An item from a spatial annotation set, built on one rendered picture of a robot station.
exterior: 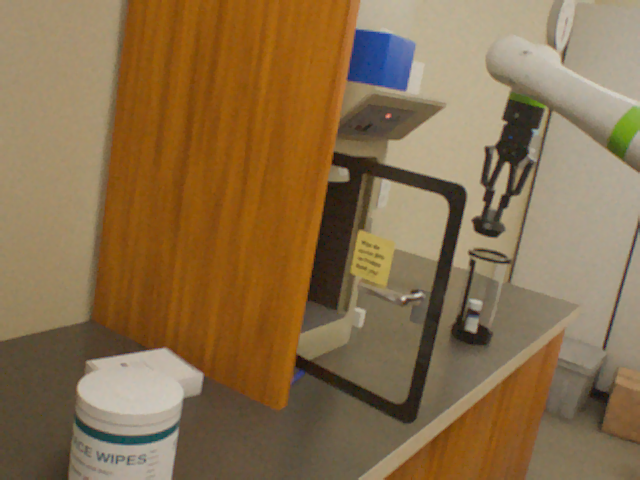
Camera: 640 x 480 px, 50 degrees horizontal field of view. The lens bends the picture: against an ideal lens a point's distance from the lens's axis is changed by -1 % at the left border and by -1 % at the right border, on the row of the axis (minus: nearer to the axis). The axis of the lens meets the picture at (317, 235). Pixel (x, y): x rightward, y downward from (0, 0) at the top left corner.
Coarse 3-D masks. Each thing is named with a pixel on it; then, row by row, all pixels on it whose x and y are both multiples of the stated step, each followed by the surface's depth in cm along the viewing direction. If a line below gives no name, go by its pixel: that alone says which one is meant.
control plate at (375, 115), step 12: (372, 108) 120; (384, 108) 123; (360, 120) 123; (372, 120) 126; (384, 120) 129; (396, 120) 133; (348, 132) 126; (360, 132) 129; (372, 132) 132; (384, 132) 136
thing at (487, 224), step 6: (492, 210) 172; (480, 216) 177; (486, 216) 174; (492, 216) 173; (474, 222) 173; (480, 222) 172; (486, 222) 171; (492, 222) 173; (498, 222) 175; (474, 228) 174; (480, 228) 172; (486, 228) 171; (492, 228) 171; (498, 228) 171; (504, 228) 173; (480, 234) 173; (486, 234) 172; (492, 234) 172; (498, 234) 172
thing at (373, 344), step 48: (336, 192) 119; (384, 192) 112; (432, 192) 107; (336, 240) 119; (432, 240) 107; (336, 288) 120; (432, 288) 108; (336, 336) 120; (384, 336) 114; (432, 336) 108; (336, 384) 121; (384, 384) 115
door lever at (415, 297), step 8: (360, 280) 111; (360, 288) 110; (368, 288) 109; (376, 288) 108; (384, 288) 108; (384, 296) 107; (392, 296) 107; (400, 296) 106; (408, 296) 107; (416, 296) 109; (400, 304) 106; (416, 304) 109
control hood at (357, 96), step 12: (348, 84) 116; (360, 84) 115; (348, 96) 116; (360, 96) 115; (372, 96) 115; (384, 96) 118; (396, 96) 121; (408, 96) 125; (420, 96) 129; (348, 108) 116; (360, 108) 118; (396, 108) 126; (408, 108) 130; (420, 108) 133; (432, 108) 137; (348, 120) 120; (408, 120) 137; (420, 120) 140; (396, 132) 140; (408, 132) 144
